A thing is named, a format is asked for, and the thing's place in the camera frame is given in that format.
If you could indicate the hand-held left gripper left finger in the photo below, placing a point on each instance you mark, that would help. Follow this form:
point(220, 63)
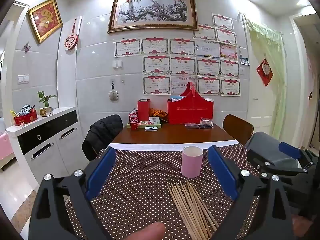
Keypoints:
point(100, 175)

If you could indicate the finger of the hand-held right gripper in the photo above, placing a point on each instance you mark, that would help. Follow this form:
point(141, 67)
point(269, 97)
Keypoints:
point(257, 158)
point(290, 149)

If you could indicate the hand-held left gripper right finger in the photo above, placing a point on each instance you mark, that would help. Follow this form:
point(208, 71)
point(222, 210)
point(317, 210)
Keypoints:
point(223, 172)

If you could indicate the pink cup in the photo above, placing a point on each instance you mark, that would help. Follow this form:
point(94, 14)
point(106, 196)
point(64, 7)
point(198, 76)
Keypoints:
point(191, 162)

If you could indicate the pile of wooden chopsticks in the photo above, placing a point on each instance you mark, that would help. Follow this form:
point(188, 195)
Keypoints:
point(190, 205)

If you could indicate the person's left hand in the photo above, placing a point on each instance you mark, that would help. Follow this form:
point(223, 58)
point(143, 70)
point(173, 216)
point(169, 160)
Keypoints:
point(145, 232)

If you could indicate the grey cloth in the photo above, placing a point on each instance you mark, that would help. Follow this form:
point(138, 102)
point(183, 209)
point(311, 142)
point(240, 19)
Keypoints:
point(270, 145)

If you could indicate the brown wooden chair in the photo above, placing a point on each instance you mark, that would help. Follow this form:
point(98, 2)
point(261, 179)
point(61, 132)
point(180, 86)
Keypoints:
point(236, 128)

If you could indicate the white door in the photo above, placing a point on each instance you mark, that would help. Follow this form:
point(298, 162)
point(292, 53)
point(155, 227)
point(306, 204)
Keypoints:
point(260, 120)

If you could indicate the black jacket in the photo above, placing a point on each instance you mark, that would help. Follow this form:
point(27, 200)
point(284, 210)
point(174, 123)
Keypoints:
point(102, 135)

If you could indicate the brown polka dot tablecloth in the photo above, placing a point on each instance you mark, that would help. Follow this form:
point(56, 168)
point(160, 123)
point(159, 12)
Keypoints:
point(150, 180)

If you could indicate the dark pens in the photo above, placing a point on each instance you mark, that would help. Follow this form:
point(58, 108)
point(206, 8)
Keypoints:
point(197, 126)

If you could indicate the black plastic packet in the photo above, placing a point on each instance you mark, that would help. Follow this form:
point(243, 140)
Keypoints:
point(206, 122)

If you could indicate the red cola can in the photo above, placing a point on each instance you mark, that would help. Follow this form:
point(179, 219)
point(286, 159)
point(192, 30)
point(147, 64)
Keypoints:
point(132, 113)
point(134, 123)

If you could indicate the white table cover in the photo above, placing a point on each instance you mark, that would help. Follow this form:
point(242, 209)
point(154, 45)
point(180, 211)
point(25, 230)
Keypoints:
point(155, 146)

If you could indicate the white cabinet with black drawer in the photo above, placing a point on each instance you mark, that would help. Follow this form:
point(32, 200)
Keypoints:
point(42, 140)

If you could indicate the white black flat device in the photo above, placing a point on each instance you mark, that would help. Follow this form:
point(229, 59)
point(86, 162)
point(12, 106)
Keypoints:
point(151, 128)

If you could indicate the green tray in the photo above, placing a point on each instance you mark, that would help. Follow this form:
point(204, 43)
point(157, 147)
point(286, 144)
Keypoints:
point(150, 125)

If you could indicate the red gift bag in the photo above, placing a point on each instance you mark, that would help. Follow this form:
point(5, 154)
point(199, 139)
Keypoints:
point(190, 110)

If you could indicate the small white box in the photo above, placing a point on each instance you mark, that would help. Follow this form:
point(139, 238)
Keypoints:
point(154, 120)

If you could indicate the tall red box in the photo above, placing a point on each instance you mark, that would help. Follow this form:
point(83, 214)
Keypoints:
point(143, 110)

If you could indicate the grey round hanging ornament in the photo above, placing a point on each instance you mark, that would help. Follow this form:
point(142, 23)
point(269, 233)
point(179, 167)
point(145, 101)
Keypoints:
point(113, 96)

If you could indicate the red diamond heart decoration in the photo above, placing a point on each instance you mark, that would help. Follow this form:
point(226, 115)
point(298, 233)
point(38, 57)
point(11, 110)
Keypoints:
point(264, 71)

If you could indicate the orange snack bag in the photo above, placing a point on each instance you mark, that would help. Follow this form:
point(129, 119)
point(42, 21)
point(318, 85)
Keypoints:
point(158, 112)

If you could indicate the small potted plant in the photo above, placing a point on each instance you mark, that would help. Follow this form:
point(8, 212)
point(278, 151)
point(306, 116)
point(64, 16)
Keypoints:
point(45, 105)

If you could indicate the red round tin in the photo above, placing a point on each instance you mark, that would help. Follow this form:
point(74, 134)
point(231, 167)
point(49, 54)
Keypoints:
point(26, 120)

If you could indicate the black white patterned bag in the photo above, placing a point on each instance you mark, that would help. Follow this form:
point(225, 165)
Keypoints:
point(26, 110)

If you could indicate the pink furniture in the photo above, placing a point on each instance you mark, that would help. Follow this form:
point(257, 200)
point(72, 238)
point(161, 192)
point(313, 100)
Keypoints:
point(5, 147)

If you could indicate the green curtain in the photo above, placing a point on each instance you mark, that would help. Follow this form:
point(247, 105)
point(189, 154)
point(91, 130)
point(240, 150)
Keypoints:
point(270, 50)

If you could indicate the red round fan ornament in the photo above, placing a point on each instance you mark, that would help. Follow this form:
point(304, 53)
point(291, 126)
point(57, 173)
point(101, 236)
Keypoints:
point(72, 40)

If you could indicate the framed red gold calligraphy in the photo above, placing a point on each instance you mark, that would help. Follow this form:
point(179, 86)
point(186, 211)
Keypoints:
point(45, 20)

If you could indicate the framed plum blossom painting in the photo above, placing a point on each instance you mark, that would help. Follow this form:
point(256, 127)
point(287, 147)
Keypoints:
point(152, 11)

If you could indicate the small wall photos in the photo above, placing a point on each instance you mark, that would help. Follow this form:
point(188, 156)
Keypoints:
point(244, 60)

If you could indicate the wall of award certificates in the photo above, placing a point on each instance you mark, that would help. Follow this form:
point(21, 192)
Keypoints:
point(182, 65)

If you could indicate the white double wall switch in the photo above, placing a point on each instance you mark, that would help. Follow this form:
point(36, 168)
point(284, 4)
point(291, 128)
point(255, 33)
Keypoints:
point(23, 79)

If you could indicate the butterfly wall sticker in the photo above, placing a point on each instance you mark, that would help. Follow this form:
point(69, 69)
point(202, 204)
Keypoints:
point(27, 47)

